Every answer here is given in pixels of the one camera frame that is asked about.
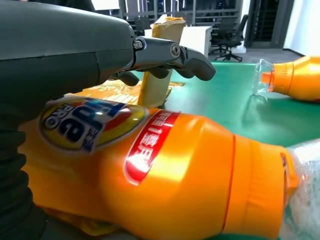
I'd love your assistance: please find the orange bottle with clear cap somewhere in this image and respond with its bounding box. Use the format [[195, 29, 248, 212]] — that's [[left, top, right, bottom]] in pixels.
[[18, 94, 320, 240], [252, 55, 320, 102]]

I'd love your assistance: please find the yellow taped cardboard box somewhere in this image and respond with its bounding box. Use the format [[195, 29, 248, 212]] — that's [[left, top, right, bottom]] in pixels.
[[42, 14, 187, 237]]

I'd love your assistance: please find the white desk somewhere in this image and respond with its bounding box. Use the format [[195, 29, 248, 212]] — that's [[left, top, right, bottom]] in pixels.
[[144, 25, 213, 58]]

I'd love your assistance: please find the black office chair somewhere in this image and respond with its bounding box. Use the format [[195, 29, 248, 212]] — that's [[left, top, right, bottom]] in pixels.
[[209, 14, 248, 63]]

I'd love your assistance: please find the dark glass partition frame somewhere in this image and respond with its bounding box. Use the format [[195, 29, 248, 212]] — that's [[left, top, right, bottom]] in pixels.
[[119, 0, 244, 28]]

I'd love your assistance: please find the dark door frame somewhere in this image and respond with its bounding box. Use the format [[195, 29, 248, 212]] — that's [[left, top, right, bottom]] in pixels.
[[244, 0, 295, 50]]

